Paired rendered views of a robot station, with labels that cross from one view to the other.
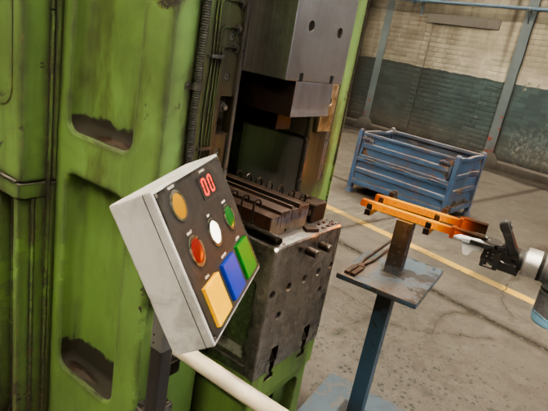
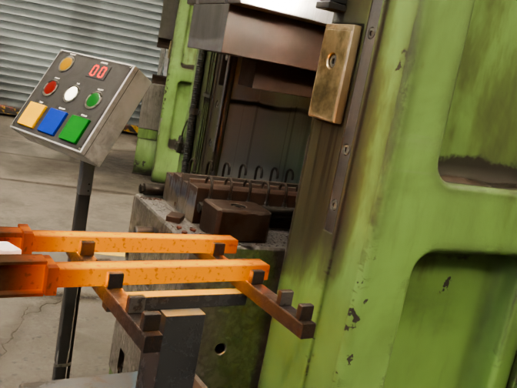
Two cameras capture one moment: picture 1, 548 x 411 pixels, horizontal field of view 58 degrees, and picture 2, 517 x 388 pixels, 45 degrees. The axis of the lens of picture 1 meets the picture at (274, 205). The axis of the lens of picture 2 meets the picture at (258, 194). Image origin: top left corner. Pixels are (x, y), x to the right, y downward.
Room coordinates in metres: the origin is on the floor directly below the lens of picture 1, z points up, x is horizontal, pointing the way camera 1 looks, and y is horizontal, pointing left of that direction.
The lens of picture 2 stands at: (2.21, -1.18, 1.25)
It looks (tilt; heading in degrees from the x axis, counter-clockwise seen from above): 11 degrees down; 118
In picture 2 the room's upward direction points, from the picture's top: 11 degrees clockwise
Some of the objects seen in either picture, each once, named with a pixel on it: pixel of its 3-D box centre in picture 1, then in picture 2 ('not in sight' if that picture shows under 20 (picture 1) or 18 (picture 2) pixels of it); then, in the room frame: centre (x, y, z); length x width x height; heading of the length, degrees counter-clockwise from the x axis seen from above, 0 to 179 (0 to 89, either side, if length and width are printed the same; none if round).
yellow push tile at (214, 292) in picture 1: (215, 299); (33, 115); (0.78, 0.07, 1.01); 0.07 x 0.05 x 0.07; 172
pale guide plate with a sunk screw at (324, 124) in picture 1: (326, 107); (334, 72); (1.75, -0.12, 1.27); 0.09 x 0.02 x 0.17; 147
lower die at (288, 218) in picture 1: (237, 197); (261, 198); (1.53, 0.12, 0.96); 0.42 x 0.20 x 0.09; 57
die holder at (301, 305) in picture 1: (234, 266); (255, 312); (1.58, 0.10, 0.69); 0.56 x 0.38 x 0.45; 57
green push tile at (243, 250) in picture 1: (244, 257); (75, 129); (0.98, 0.04, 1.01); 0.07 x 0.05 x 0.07; 172
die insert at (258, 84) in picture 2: (245, 108); (305, 83); (1.57, 0.14, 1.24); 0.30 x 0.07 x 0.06; 57
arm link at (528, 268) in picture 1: (530, 262); not in sight; (1.44, -0.81, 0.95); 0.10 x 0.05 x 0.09; 151
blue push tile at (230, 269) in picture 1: (231, 276); (53, 122); (0.88, 0.06, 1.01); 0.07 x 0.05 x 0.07; 172
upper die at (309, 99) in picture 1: (254, 86); (291, 45); (1.53, 0.12, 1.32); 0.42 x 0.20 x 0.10; 57
